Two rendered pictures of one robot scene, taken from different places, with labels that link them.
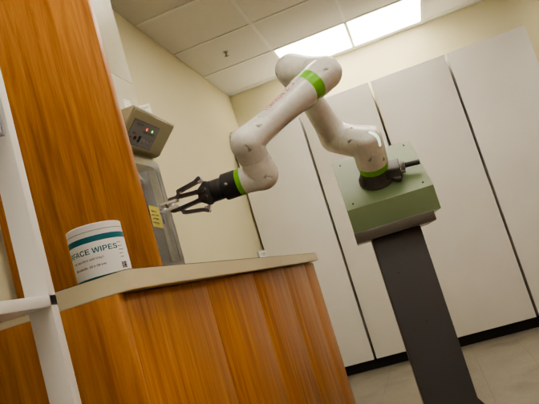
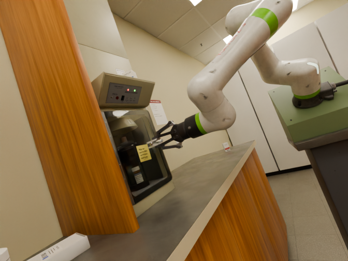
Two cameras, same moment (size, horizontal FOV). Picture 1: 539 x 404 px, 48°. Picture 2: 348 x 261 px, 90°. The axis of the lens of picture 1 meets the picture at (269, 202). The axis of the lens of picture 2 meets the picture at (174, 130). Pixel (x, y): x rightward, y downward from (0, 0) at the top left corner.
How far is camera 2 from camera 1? 135 cm
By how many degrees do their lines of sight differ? 19
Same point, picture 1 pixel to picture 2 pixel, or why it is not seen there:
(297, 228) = (238, 116)
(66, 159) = (62, 124)
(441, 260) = not seen: hidden behind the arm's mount
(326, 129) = (267, 67)
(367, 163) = (304, 89)
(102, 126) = (75, 94)
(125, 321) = not seen: outside the picture
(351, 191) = (287, 110)
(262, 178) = (221, 121)
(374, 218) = (310, 130)
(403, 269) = (339, 168)
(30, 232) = not seen: outside the picture
